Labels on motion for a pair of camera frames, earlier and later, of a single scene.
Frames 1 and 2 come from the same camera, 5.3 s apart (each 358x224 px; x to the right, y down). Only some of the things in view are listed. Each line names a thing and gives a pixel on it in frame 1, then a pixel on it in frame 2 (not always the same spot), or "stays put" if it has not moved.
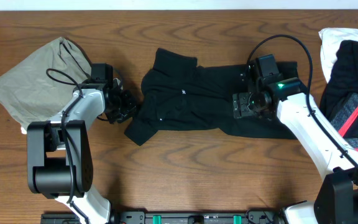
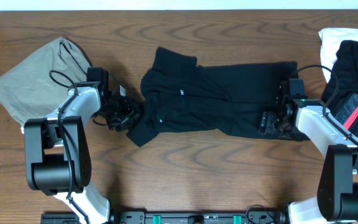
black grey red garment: x=350 y=98 stays put
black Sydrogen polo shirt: x=177 y=94 stays put
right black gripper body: x=238 y=106 -> x=267 y=123
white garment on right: x=331 y=40 stays put
